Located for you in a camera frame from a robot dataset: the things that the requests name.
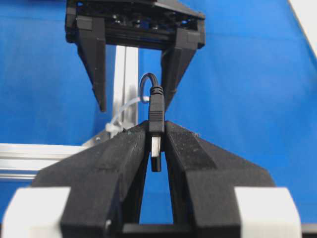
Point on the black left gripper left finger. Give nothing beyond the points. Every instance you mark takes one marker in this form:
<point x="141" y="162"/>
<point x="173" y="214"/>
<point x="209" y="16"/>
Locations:
<point x="106" y="183"/>

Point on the aluminium extrusion frame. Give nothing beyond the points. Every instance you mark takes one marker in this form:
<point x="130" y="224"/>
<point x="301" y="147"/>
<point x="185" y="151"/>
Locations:
<point x="48" y="110"/>

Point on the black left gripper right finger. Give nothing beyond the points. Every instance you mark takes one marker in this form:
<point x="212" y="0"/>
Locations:
<point x="202" y="178"/>

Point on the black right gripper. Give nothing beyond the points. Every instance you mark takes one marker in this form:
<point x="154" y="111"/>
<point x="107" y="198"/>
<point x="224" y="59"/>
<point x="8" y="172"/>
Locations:
<point x="152" y="24"/>

